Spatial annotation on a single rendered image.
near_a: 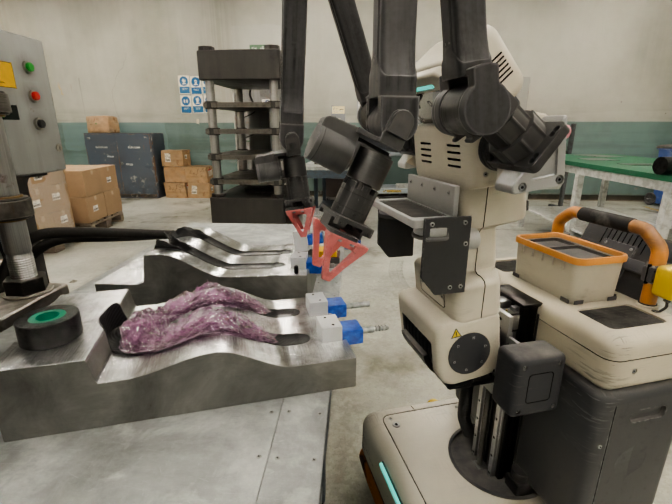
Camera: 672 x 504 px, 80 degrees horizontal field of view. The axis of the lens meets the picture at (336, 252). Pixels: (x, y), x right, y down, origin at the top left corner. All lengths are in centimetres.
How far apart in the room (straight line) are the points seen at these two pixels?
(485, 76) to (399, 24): 14
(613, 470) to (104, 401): 103
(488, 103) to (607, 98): 758
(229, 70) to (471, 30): 440
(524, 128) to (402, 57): 22
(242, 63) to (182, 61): 327
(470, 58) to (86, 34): 854
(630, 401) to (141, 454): 92
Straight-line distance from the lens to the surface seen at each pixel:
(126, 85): 857
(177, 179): 779
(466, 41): 67
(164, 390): 66
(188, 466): 61
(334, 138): 59
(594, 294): 113
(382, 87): 61
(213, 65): 504
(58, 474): 66
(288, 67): 103
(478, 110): 65
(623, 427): 112
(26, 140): 154
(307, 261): 96
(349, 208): 60
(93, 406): 69
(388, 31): 62
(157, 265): 101
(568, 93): 797
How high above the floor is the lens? 121
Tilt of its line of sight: 17 degrees down
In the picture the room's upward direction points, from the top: straight up
